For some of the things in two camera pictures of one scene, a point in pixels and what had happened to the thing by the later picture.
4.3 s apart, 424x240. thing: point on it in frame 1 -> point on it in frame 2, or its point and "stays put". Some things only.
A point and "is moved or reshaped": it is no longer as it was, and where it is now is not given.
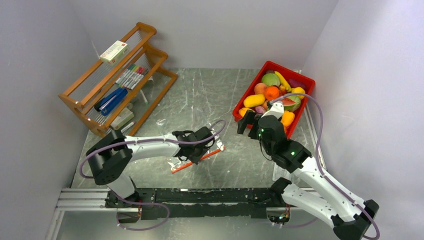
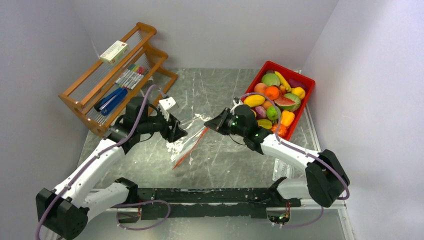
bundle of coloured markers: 131,76 stays put
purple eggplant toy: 294,83 stays put
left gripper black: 194,159 -> 166,132
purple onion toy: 260,109 stays put
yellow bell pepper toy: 298,90 stays put
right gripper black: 249,118 -> 218,124
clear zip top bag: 176,164 is moved or reshaped
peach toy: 260,88 stays put
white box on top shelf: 114,52 stays put
